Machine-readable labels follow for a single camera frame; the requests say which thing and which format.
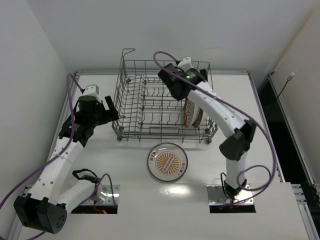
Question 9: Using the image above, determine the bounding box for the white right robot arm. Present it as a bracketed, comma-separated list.
[157, 63, 257, 200]

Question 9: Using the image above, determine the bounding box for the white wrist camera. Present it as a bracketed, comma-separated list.
[177, 56, 194, 72]
[82, 84, 99, 98]

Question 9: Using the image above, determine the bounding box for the floral plate with orange rim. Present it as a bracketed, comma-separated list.
[183, 99, 199, 128]

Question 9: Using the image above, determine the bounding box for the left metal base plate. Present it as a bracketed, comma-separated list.
[82, 185, 120, 207]

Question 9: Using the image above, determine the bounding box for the grey wire dish rack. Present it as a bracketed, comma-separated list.
[112, 48, 218, 144]

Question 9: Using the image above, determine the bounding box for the metal base plate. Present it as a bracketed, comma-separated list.
[206, 184, 254, 206]
[82, 185, 120, 207]

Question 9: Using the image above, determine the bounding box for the white plate with sunburst pattern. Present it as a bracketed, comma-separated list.
[147, 142, 189, 183]

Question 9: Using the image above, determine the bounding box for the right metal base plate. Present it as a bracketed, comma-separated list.
[206, 184, 254, 206]

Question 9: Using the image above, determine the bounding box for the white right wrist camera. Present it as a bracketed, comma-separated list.
[177, 56, 194, 72]

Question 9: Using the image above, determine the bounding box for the black cable with white plug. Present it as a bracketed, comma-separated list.
[263, 72, 296, 118]

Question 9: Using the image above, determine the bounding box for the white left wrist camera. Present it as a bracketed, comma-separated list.
[82, 84, 99, 98]

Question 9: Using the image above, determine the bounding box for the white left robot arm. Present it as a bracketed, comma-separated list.
[13, 95, 119, 234]

